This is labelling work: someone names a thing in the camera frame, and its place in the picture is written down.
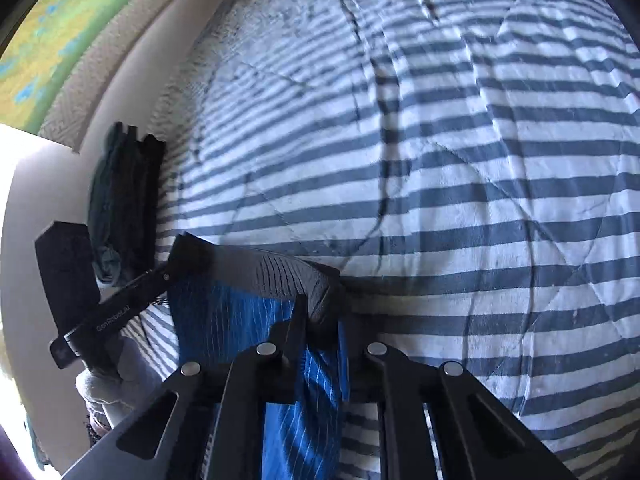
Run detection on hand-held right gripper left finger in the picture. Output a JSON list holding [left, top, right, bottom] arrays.
[[61, 294, 310, 480]]

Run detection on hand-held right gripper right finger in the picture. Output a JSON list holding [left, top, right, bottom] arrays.
[[345, 310, 581, 480]]

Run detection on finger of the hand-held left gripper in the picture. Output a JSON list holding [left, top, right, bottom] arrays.
[[49, 260, 177, 370]]

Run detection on blue briefs with black waistband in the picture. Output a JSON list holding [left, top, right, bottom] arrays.
[[167, 232, 352, 480]]

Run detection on dark folded clothes stack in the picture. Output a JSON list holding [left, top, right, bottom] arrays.
[[87, 121, 167, 288]]

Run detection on person's left hand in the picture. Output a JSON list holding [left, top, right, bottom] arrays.
[[74, 332, 168, 433]]

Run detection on blue white striped blanket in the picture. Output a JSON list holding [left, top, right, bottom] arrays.
[[122, 0, 640, 480]]

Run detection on green yellow wall poster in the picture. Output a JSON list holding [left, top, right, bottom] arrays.
[[0, 0, 193, 135]]

